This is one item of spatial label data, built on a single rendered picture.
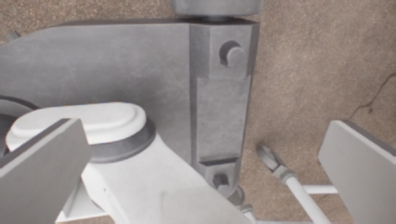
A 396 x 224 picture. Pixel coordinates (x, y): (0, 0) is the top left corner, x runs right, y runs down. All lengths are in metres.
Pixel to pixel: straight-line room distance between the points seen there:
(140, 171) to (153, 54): 0.24
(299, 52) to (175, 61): 0.46
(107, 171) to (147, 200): 0.08
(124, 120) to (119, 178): 0.09
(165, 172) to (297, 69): 0.61
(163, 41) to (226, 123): 0.24
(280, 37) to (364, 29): 0.31
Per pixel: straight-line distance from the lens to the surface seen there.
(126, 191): 0.30
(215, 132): 0.53
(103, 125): 0.35
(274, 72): 0.75
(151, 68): 0.46
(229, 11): 0.43
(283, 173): 0.83
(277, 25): 0.71
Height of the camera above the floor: 0.61
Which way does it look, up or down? 59 degrees down
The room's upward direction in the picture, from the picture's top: 158 degrees clockwise
